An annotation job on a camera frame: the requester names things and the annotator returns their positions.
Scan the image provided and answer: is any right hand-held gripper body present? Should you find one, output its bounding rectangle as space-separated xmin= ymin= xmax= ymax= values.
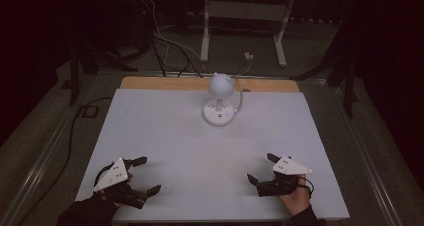
xmin=256 ymin=155 xmax=313 ymax=198

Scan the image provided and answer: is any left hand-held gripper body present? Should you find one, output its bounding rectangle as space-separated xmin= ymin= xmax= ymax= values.
xmin=92 ymin=157 xmax=150 ymax=210

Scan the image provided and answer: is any white cat-ear desk lamp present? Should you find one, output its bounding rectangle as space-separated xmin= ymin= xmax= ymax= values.
xmin=202 ymin=71 xmax=238 ymax=127

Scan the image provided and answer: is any person's left hand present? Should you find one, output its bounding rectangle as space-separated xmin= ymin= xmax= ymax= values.
xmin=96 ymin=172 xmax=134 ymax=208

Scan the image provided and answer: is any person's right hand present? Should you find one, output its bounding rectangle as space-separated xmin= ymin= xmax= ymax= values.
xmin=278 ymin=174 xmax=313 ymax=218

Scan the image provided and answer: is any white table mat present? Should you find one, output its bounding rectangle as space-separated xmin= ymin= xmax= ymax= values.
xmin=75 ymin=88 xmax=351 ymax=223

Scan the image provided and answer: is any black square floor box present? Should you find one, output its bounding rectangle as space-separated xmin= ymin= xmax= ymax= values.
xmin=80 ymin=104 xmax=100 ymax=119

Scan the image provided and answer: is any black tripod stand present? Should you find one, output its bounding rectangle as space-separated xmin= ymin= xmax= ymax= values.
xmin=61 ymin=35 xmax=151 ymax=107
xmin=289 ymin=19 xmax=361 ymax=119

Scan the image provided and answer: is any white metal stand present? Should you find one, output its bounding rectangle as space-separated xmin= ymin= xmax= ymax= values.
xmin=199 ymin=0 xmax=298 ymax=69

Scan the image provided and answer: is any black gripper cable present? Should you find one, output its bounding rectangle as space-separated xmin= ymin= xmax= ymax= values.
xmin=298 ymin=176 xmax=315 ymax=199
xmin=93 ymin=161 xmax=117 ymax=188

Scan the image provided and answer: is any black floor cable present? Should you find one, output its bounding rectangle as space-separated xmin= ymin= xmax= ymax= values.
xmin=15 ymin=96 xmax=114 ymax=226

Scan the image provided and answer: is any white lamp cable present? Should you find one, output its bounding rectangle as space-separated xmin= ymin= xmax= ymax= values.
xmin=231 ymin=75 xmax=245 ymax=114

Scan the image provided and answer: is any bundle of black cables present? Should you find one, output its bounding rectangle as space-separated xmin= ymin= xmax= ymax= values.
xmin=149 ymin=32 xmax=205 ymax=79

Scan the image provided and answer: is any thin white cable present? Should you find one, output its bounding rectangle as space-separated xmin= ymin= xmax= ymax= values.
xmin=143 ymin=0 xmax=214 ymax=74

